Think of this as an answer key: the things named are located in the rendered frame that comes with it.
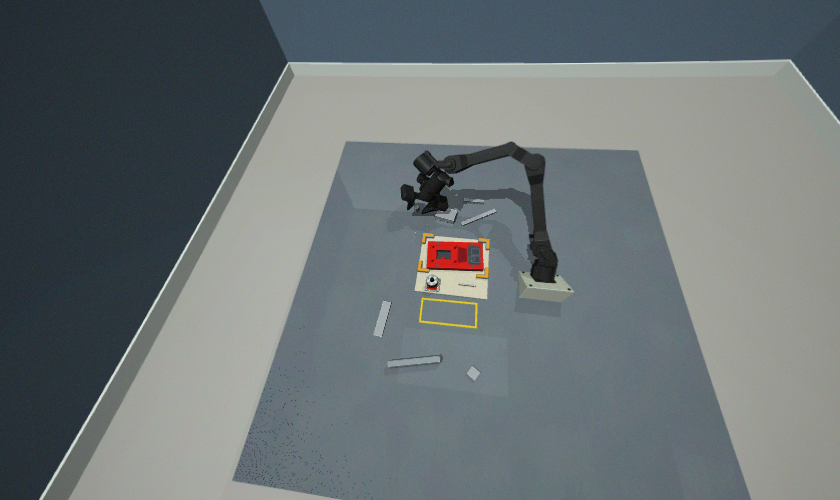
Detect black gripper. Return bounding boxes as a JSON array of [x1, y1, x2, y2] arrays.
[[401, 180, 448, 214]]

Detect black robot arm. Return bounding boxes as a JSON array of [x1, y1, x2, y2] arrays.
[[413, 142, 558, 283]]

